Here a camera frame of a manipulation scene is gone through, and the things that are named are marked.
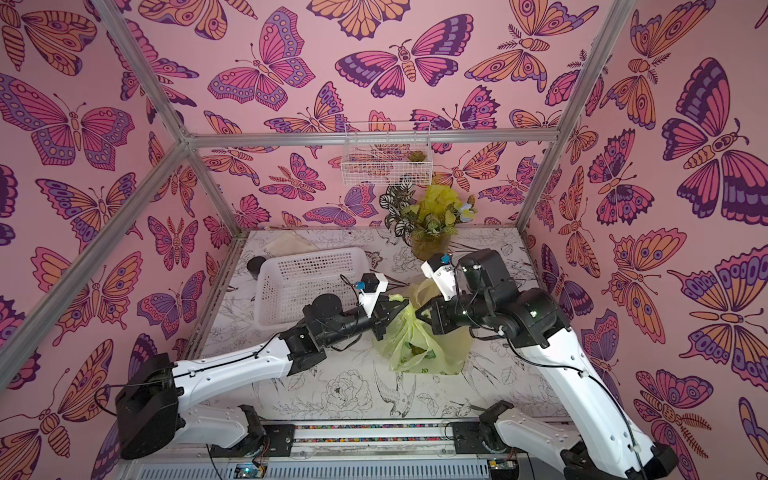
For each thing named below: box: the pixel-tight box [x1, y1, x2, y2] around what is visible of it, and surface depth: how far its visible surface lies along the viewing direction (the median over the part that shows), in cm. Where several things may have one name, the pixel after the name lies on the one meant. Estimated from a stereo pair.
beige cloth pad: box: [264, 230, 319, 256], surface depth 119 cm
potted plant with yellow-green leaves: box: [379, 181, 477, 261], surface depth 99 cm
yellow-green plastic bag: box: [376, 279, 472, 375], surface depth 70 cm
